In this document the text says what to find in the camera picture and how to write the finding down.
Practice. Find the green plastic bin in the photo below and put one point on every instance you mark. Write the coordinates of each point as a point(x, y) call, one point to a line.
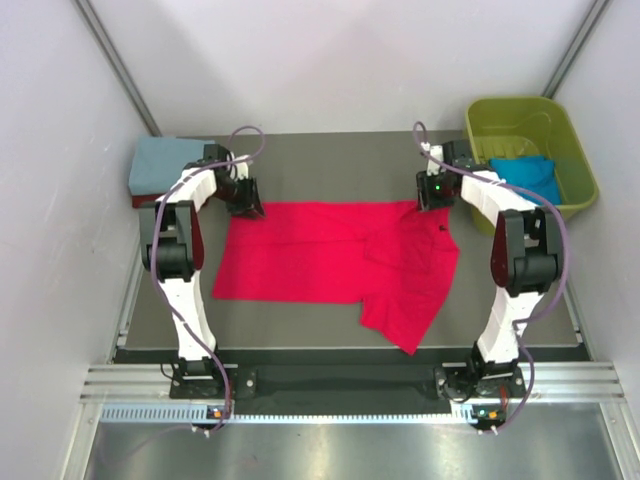
point(508, 128)

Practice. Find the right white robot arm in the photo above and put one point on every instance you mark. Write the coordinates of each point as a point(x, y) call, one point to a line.
point(528, 256)

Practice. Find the blue t shirt in bin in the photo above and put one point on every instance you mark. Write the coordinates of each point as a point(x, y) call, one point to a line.
point(534, 173)

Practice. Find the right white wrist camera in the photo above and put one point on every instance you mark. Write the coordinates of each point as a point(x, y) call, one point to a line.
point(434, 157)

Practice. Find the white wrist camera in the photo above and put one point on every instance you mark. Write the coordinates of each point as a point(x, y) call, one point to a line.
point(434, 157)
point(239, 170)

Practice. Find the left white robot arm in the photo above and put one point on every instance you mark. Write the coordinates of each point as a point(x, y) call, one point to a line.
point(172, 251)

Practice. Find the folded light blue t shirt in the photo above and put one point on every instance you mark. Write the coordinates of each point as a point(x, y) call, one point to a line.
point(159, 161)

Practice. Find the slotted grey cable duct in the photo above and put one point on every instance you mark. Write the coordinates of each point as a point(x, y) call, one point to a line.
point(203, 414)

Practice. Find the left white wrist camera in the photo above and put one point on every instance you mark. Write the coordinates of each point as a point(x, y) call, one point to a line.
point(239, 170)

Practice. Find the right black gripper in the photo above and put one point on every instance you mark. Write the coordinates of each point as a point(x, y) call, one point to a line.
point(425, 199)

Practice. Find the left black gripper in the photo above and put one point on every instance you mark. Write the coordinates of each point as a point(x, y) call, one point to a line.
point(250, 205)

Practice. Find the aluminium frame rail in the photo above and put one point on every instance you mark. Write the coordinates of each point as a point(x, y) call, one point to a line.
point(551, 382)

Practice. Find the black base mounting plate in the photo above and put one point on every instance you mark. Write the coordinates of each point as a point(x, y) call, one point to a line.
point(263, 381)

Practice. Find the folded dark red t shirt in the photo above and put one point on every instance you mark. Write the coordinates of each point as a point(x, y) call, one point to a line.
point(139, 200)

